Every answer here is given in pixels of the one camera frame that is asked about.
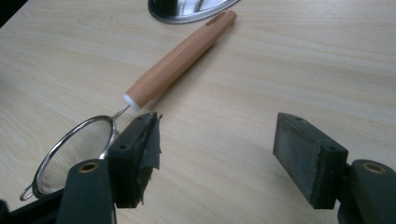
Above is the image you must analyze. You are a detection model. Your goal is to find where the wooden-handled mesh strainer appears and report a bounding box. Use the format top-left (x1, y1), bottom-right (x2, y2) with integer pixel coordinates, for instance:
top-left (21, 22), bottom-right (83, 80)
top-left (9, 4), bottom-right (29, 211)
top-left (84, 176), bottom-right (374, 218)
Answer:
top-left (20, 9), bottom-right (237, 202)

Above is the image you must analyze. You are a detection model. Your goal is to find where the stainless steel bowl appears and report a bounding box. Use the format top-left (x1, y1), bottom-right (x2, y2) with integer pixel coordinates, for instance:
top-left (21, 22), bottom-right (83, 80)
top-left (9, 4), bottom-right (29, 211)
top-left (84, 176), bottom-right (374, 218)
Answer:
top-left (147, 0), bottom-right (241, 25)

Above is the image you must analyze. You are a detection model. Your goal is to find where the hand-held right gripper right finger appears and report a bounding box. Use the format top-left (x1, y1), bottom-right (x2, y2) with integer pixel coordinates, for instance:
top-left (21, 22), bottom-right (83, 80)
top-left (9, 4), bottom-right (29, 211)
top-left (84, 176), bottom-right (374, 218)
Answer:
top-left (273, 112), bottom-right (396, 224)

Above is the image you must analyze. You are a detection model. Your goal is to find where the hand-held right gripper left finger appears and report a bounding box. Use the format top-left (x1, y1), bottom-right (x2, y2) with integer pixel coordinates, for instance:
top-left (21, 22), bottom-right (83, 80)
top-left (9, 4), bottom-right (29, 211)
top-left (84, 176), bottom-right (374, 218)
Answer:
top-left (55, 112), bottom-right (163, 224)

